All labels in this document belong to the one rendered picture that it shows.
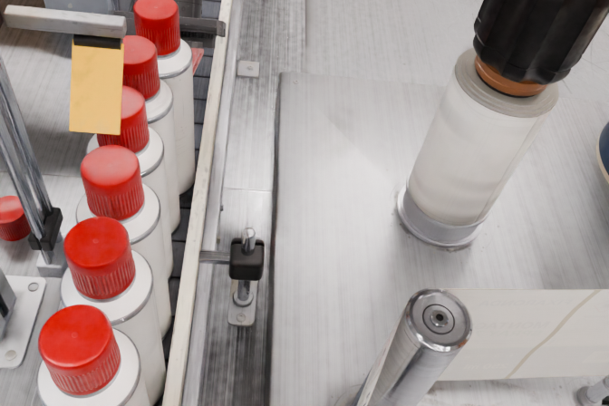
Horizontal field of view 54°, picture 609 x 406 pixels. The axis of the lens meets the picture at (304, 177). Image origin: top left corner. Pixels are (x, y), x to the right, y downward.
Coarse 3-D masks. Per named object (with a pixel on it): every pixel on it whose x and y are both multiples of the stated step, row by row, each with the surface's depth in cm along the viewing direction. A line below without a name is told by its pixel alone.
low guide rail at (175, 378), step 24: (216, 48) 68; (216, 72) 65; (216, 96) 63; (216, 120) 61; (192, 216) 53; (192, 240) 51; (192, 264) 50; (192, 288) 49; (192, 312) 49; (168, 384) 43
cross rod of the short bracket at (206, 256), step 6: (204, 252) 51; (210, 252) 51; (216, 252) 51; (222, 252) 52; (228, 252) 52; (198, 258) 51; (204, 258) 51; (210, 258) 51; (216, 258) 51; (222, 258) 51; (228, 258) 51; (216, 264) 52; (222, 264) 52; (228, 264) 52
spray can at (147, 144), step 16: (128, 96) 38; (128, 112) 37; (144, 112) 38; (128, 128) 37; (144, 128) 39; (96, 144) 40; (112, 144) 38; (128, 144) 38; (144, 144) 39; (160, 144) 41; (144, 160) 40; (160, 160) 41; (144, 176) 40; (160, 176) 42; (160, 192) 43
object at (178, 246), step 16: (208, 0) 80; (208, 16) 77; (208, 48) 73; (208, 64) 71; (208, 80) 70; (192, 192) 59; (176, 240) 55; (176, 256) 54; (176, 272) 53; (176, 288) 52; (176, 304) 51; (160, 400) 46
